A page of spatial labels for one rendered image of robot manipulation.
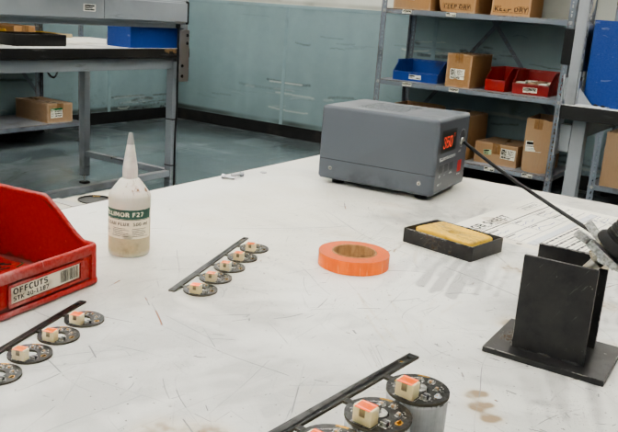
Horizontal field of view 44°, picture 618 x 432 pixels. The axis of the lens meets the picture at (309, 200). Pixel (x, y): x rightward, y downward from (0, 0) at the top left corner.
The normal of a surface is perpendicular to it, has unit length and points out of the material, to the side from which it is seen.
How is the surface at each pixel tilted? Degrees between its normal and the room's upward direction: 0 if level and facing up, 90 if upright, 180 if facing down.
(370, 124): 90
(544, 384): 0
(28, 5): 90
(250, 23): 90
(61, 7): 90
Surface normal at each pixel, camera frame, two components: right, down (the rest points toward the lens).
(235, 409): 0.07, -0.97
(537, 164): -0.48, 0.15
